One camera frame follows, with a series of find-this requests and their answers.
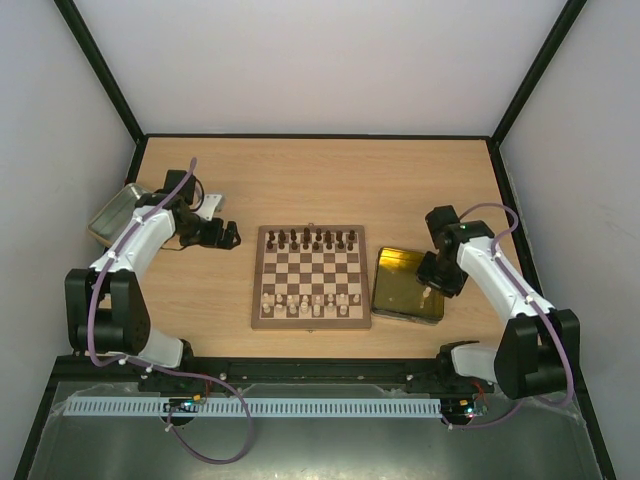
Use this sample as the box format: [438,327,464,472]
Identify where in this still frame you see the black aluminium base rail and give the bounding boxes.
[48,355,494,398]

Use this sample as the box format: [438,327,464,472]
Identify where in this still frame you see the black frame post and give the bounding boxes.
[489,0,589,146]
[54,0,145,145]

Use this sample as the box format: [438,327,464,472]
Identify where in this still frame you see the silver metal tin lid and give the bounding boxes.
[87,183,149,247]

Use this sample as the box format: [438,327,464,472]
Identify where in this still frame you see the right black frame post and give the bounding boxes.
[489,0,589,146]

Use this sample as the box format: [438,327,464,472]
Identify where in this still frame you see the wooden chess board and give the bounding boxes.
[251,224,372,331]

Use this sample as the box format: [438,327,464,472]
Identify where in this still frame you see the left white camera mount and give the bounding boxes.
[195,193,225,221]

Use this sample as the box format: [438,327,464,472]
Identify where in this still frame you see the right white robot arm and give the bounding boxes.
[416,205,580,407]

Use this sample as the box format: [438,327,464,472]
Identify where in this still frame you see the gold metal tin tray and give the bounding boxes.
[371,247,445,325]

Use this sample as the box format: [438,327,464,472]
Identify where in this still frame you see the grey slotted cable duct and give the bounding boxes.
[63,396,441,419]

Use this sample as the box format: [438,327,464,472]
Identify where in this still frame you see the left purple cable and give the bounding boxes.
[87,156,255,461]

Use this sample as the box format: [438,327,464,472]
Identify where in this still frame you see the purple cable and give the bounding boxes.
[87,156,255,461]
[442,201,576,430]

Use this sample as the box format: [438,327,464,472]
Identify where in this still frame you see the left black frame post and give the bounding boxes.
[54,0,145,145]

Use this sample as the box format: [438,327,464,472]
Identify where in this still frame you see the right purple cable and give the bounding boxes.
[442,201,576,430]

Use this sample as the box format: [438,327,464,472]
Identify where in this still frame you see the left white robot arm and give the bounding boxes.
[64,169,241,369]

